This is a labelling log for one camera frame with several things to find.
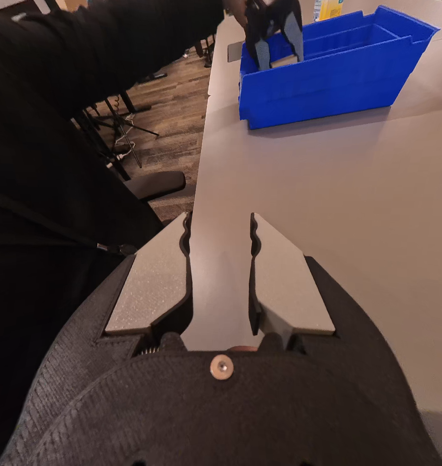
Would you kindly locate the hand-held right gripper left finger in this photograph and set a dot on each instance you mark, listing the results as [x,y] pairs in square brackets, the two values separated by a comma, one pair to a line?
[148,287]

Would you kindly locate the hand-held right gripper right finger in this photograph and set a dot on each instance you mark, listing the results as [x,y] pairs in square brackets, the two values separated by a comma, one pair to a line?
[293,287]

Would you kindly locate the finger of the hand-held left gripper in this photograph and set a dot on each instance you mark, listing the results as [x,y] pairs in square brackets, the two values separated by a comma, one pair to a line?
[295,36]
[264,56]

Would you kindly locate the large natural wooden cube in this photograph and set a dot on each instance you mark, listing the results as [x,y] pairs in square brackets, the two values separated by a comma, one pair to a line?
[283,62]

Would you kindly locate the blue plastic bin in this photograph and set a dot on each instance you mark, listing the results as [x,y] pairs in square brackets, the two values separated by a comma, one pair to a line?
[333,91]

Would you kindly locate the grey desk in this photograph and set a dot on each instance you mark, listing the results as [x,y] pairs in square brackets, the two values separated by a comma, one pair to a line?
[315,200]

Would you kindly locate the person's left hand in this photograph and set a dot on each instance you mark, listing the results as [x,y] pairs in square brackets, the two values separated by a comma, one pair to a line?
[237,12]

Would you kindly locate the white blue wipes canister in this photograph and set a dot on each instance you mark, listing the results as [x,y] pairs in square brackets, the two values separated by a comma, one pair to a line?
[330,9]

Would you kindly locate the black chair seat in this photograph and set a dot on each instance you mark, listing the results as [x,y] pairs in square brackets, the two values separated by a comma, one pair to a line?
[159,184]

